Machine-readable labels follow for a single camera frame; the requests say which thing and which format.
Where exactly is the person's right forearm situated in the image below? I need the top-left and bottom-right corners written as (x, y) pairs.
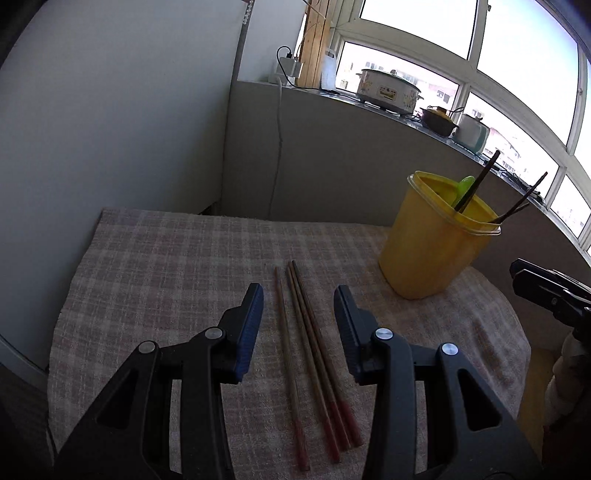
top-left (545, 330), bottom-right (591, 430)

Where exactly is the white window frame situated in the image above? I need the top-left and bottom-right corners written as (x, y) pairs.
top-left (332, 0), bottom-right (591, 259)

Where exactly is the brown red-tipped chopstick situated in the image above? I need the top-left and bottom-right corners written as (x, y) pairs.
top-left (287, 263), bottom-right (352, 452)
top-left (285, 264), bottom-right (341, 463)
top-left (274, 265), bottom-right (309, 472)
top-left (290, 261), bottom-right (363, 448)

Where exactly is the white charger plug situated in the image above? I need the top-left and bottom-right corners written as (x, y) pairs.
top-left (276, 46), bottom-right (303, 79)

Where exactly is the green plastic spoon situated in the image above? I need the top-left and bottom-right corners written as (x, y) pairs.
top-left (452, 175), bottom-right (476, 208)

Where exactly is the white floral slow cooker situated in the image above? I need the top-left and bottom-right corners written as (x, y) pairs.
top-left (355, 68), bottom-right (424, 115)

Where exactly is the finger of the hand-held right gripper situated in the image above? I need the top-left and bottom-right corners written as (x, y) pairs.
top-left (510, 258), bottom-right (561, 308)

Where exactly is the white cabinet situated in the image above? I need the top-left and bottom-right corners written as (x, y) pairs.
top-left (0, 0), bottom-right (245, 370)

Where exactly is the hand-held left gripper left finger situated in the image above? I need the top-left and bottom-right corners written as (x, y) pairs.
top-left (55, 282), bottom-right (265, 480)

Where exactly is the yellow plastic container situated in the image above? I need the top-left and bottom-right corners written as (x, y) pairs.
top-left (379, 171), bottom-right (502, 301)

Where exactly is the brown clay pot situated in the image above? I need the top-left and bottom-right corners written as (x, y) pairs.
top-left (419, 105), bottom-right (460, 138)

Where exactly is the mint green kettle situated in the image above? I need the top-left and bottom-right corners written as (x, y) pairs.
top-left (455, 113), bottom-right (491, 155)

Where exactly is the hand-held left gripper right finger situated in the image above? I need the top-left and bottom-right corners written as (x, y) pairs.
top-left (333, 285), bottom-right (543, 480)

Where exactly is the wooden slat board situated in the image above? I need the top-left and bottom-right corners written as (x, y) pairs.
top-left (295, 0), bottom-right (331, 90)

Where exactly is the pink checked cloth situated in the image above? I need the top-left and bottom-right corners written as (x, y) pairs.
top-left (48, 207), bottom-right (532, 480)

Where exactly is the white power cable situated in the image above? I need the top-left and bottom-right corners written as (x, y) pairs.
top-left (270, 83), bottom-right (284, 215)

